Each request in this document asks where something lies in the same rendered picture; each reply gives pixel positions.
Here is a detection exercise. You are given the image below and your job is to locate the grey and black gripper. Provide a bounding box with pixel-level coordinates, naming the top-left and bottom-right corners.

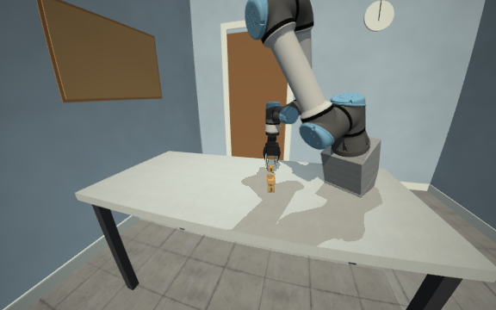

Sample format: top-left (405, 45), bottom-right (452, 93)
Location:
top-left (263, 132), bottom-right (281, 170)

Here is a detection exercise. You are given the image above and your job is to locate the tan rectangular tray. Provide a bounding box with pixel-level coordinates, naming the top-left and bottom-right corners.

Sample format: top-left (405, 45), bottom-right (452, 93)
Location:
top-left (267, 174), bottom-right (276, 184)

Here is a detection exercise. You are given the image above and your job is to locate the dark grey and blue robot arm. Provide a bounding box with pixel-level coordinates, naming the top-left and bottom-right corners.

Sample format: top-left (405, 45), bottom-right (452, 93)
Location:
top-left (245, 0), bottom-right (370, 158)

